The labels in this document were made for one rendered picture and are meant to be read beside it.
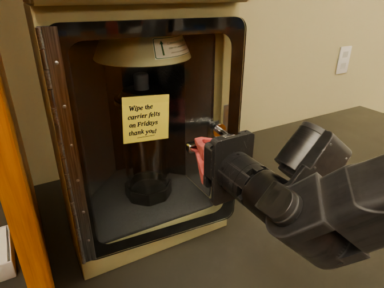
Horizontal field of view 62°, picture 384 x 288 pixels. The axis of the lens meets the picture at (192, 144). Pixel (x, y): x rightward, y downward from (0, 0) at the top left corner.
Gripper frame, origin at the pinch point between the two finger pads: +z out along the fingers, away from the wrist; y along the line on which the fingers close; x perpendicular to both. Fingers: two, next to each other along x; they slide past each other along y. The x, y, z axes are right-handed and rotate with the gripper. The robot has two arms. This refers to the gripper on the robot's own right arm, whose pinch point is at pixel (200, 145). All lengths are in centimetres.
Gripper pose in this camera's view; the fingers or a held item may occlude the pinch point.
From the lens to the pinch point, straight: 52.1
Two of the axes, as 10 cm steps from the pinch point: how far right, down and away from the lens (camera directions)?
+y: 0.0, -9.0, -4.3
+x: -8.7, 2.1, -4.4
